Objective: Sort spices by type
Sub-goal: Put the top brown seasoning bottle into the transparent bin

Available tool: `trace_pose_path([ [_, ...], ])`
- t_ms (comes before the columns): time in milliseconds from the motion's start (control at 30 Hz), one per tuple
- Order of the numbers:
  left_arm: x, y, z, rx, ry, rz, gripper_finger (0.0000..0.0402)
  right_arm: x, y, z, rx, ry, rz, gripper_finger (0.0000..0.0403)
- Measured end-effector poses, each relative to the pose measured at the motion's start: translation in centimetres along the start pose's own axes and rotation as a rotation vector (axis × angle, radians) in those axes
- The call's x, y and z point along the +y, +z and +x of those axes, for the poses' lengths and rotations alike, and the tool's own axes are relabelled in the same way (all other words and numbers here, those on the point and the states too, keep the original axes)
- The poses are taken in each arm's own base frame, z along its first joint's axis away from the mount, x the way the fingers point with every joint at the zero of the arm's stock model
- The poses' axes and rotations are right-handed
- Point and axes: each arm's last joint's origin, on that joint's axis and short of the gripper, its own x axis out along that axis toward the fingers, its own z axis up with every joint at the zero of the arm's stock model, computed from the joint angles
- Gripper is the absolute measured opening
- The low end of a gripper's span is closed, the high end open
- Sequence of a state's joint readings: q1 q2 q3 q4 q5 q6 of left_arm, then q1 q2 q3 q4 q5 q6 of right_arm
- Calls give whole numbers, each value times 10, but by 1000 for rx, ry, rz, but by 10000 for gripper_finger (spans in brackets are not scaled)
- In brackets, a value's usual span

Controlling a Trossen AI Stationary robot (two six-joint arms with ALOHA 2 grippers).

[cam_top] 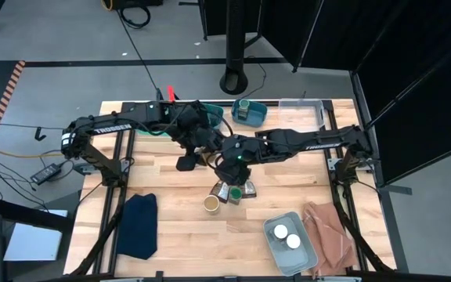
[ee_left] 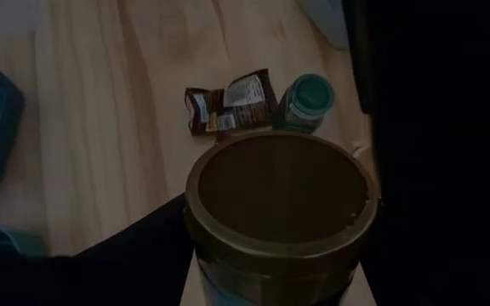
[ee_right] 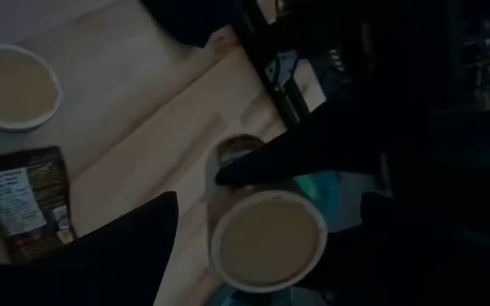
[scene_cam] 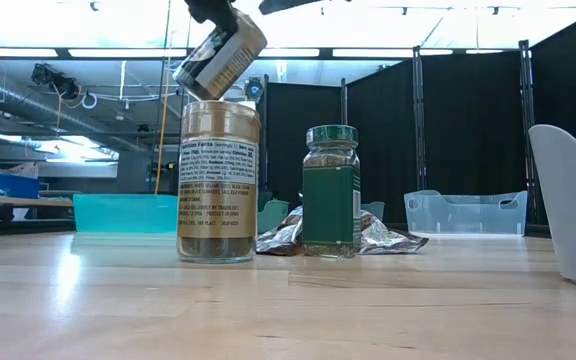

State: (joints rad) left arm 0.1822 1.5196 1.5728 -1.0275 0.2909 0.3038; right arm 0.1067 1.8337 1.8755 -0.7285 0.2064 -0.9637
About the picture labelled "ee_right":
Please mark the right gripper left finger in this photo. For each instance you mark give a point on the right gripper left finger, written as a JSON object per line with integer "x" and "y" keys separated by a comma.
{"x": 113, "y": 255}

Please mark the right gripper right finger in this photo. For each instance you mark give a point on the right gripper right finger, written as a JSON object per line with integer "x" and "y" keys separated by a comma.
{"x": 398, "y": 255}

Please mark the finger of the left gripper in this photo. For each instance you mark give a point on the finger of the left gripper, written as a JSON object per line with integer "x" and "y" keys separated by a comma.
{"x": 296, "y": 157}

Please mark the gold label spice jar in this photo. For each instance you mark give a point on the gold label spice jar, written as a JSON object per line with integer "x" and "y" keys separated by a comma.
{"x": 11, "y": 85}
{"x": 266, "y": 238}

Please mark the brown foil spice pouch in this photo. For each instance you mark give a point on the brown foil spice pouch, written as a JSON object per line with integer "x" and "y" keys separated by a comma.
{"x": 19, "y": 200}

